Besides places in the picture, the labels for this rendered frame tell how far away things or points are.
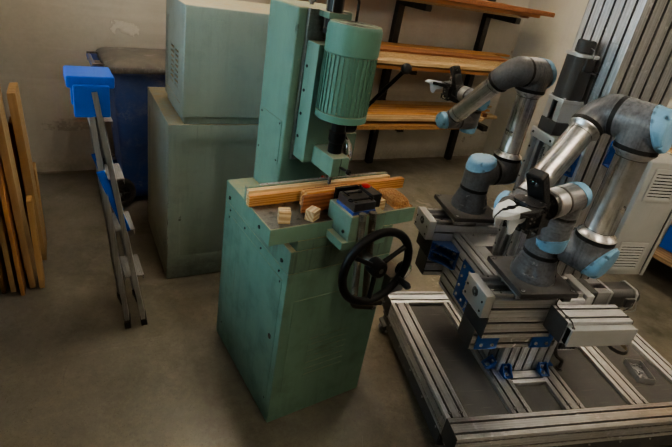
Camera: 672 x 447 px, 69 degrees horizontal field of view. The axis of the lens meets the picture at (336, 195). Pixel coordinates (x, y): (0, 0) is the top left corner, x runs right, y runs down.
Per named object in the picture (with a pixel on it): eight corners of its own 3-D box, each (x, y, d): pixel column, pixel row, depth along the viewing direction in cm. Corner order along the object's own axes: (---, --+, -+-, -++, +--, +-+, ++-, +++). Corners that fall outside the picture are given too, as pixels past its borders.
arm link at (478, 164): (454, 180, 208) (463, 151, 202) (478, 179, 214) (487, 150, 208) (473, 193, 198) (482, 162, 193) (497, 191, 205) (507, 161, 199)
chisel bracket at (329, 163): (329, 181, 168) (333, 159, 165) (309, 165, 179) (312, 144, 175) (346, 179, 172) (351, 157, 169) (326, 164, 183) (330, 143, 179)
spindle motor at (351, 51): (331, 128, 154) (348, 26, 141) (305, 111, 167) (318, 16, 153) (375, 126, 163) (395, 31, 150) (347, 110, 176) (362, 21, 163)
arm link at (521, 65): (517, 74, 176) (437, 135, 217) (538, 76, 182) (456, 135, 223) (507, 47, 180) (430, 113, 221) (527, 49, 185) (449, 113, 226)
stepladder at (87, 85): (115, 334, 222) (65, 79, 167) (107, 300, 241) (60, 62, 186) (152, 323, 229) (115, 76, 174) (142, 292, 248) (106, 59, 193)
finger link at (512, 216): (501, 241, 106) (525, 232, 112) (507, 218, 104) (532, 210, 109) (489, 235, 109) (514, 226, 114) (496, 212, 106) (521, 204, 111)
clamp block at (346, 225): (346, 242, 156) (350, 218, 152) (324, 222, 165) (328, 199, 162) (382, 235, 164) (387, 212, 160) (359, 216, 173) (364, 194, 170)
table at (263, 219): (281, 263, 144) (283, 246, 142) (241, 215, 167) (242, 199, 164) (429, 233, 177) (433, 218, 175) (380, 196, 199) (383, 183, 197)
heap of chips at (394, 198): (394, 209, 177) (396, 200, 175) (372, 192, 187) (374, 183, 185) (413, 206, 182) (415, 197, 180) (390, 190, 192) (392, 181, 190)
